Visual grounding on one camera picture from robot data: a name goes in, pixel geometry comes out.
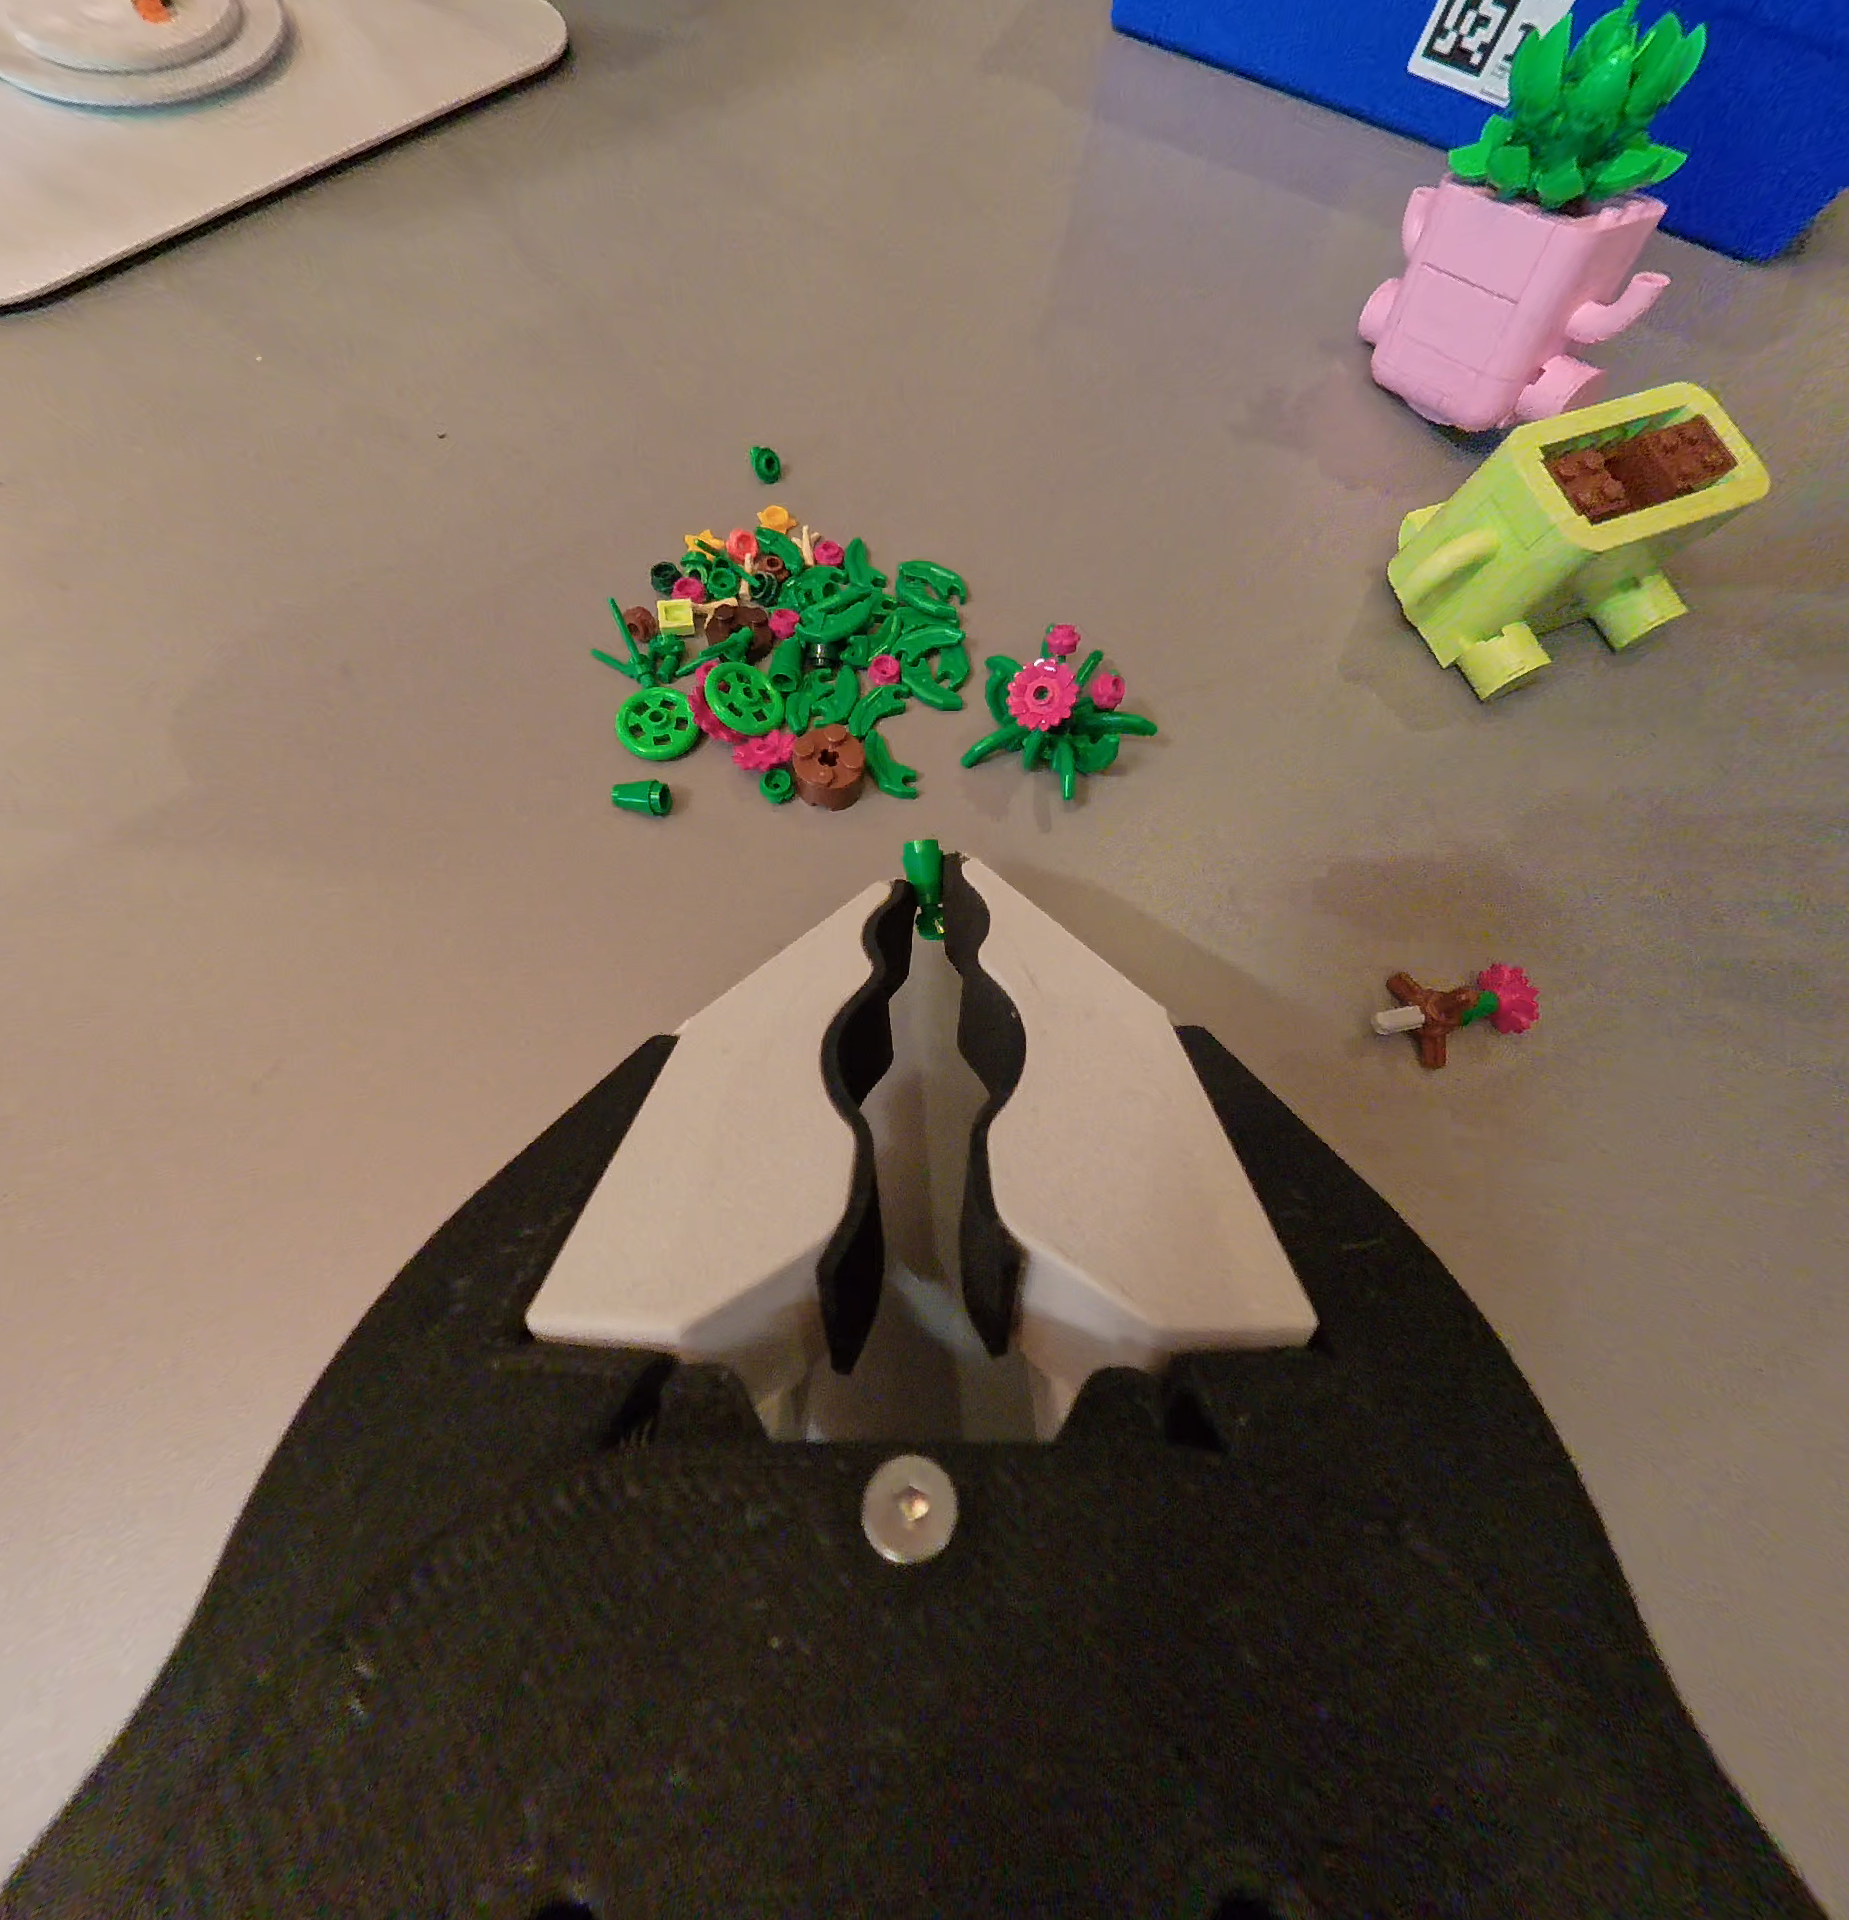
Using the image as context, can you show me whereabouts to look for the pink flower leaf cluster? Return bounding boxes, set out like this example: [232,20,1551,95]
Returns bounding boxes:
[963,619,1158,804]

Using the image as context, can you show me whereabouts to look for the lime green brick planter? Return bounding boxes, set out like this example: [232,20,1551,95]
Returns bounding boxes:
[1384,382,1771,705]

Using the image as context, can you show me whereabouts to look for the brown branch with pink flower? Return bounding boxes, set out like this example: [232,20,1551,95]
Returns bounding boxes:
[1370,964,1547,1071]

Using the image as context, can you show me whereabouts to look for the pink brick planter with succulent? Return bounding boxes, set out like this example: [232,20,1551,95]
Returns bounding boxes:
[1358,0,1709,438]

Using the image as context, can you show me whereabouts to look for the pile of toy brick pieces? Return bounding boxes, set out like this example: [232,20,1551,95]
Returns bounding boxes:
[587,505,976,817]

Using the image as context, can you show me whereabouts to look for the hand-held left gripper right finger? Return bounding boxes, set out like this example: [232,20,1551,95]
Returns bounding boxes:
[942,854,1322,1443]

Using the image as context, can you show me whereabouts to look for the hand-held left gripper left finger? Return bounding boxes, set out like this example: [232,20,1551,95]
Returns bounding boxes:
[519,877,921,1443]

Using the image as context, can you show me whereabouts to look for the blue plastic bin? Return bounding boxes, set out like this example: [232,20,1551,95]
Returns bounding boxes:
[1109,0,1849,265]

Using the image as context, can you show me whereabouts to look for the white book stand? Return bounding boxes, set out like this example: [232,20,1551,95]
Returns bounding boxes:
[0,0,572,311]

